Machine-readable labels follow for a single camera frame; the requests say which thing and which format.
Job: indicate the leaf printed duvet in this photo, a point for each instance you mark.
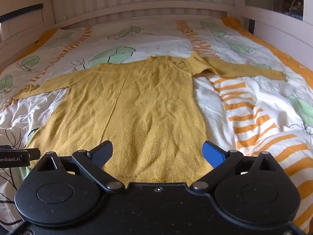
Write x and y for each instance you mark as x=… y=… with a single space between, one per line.
x=244 y=102

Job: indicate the white wooden bed frame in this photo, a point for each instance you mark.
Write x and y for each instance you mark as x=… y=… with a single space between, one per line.
x=146 y=0

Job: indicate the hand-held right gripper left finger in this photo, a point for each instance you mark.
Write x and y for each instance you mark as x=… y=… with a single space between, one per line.
x=104 y=154

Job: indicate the dark patterned cloth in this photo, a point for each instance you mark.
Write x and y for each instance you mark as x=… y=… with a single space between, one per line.
x=291 y=2

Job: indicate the yellow knitted sweater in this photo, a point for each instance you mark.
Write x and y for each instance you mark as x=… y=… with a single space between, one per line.
x=146 y=107

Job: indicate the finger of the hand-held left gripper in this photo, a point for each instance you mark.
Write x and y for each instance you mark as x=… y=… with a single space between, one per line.
x=34 y=153

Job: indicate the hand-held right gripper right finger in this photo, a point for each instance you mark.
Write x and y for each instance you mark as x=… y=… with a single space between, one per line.
x=214 y=154

